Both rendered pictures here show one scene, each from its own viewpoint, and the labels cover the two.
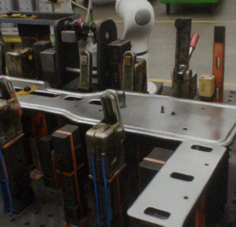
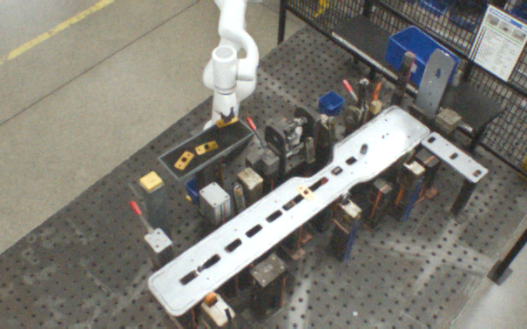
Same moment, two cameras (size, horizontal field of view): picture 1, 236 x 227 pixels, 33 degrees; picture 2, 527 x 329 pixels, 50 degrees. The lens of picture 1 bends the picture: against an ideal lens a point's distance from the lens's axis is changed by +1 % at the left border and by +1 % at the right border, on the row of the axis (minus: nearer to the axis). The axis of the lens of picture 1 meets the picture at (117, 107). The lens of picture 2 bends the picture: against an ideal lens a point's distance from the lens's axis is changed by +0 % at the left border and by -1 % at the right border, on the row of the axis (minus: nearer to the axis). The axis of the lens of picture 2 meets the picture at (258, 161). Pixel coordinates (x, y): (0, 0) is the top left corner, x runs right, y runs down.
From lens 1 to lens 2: 236 cm
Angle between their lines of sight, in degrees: 62
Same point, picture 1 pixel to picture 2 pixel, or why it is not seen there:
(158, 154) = (422, 157)
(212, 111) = (392, 118)
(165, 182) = (456, 163)
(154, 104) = (368, 136)
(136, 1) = not seen: hidden behind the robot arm
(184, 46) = (363, 95)
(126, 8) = (245, 83)
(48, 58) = (275, 164)
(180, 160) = (440, 151)
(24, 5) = not seen: outside the picture
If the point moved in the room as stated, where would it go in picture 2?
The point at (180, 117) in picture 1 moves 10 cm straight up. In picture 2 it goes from (394, 133) to (399, 117)
